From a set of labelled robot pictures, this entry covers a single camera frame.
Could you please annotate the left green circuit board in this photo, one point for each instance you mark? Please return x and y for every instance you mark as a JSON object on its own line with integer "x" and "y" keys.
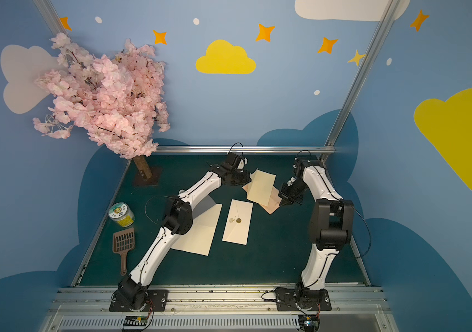
{"x": 136, "y": 323}

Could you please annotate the aluminium corner post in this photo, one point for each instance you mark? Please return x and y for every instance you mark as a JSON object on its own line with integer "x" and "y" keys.
{"x": 50, "y": 16}
{"x": 377, "y": 41}

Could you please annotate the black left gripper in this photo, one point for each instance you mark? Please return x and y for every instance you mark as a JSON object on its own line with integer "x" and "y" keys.
{"x": 238, "y": 177}

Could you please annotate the aluminium right corner post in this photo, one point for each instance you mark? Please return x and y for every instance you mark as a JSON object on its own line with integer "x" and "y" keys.
{"x": 377, "y": 41}

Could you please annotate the right green circuit board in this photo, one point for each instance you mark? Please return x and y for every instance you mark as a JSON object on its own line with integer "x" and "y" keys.
{"x": 308, "y": 323}

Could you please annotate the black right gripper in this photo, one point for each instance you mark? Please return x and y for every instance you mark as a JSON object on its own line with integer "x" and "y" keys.
{"x": 290, "y": 195}

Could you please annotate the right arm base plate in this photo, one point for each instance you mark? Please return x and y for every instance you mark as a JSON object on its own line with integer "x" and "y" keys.
{"x": 302, "y": 300}

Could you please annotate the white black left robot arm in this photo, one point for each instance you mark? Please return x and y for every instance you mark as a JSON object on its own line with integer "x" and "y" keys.
{"x": 132, "y": 291}

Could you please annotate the cream paper sheet near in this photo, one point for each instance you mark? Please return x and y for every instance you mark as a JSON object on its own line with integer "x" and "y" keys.
{"x": 198, "y": 240}

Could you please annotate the brown plastic scoop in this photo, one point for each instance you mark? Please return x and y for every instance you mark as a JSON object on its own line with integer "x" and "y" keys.
{"x": 123, "y": 242}

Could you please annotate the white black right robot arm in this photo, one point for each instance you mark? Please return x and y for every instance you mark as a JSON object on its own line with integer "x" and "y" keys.
{"x": 330, "y": 228}

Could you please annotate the green label plastic jar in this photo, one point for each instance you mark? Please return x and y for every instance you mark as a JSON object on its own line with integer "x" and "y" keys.
{"x": 121, "y": 214}

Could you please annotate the grey envelope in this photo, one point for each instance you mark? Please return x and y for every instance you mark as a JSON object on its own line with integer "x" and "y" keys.
{"x": 204, "y": 205}

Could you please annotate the pink cherry blossom tree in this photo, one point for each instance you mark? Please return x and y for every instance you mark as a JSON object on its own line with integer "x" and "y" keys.
{"x": 118, "y": 100}

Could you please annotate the pink lined letter paper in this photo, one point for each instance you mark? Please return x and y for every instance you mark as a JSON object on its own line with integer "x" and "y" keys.
{"x": 273, "y": 201}

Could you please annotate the cream envelope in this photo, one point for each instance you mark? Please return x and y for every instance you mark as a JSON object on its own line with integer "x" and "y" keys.
{"x": 263, "y": 178}

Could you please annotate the brown artificial tree trunk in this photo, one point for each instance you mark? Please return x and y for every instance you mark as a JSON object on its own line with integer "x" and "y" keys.
{"x": 143, "y": 167}

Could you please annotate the aluminium left corner post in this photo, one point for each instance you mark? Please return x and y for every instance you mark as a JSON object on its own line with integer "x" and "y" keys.
{"x": 50, "y": 16}

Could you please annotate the aluminium front rail platform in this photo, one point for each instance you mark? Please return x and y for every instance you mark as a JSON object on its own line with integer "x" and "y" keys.
{"x": 241, "y": 307}

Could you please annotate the white envelope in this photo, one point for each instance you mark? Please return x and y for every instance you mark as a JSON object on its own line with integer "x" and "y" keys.
{"x": 238, "y": 233}

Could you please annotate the aluminium back frame rail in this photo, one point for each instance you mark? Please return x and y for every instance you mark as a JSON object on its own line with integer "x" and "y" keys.
{"x": 247, "y": 150}

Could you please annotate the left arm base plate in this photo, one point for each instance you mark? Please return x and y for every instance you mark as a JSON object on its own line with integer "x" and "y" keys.
{"x": 143, "y": 301}

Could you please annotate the green circuit board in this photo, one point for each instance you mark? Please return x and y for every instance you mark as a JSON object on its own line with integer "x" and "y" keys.
{"x": 308, "y": 323}
{"x": 136, "y": 323}

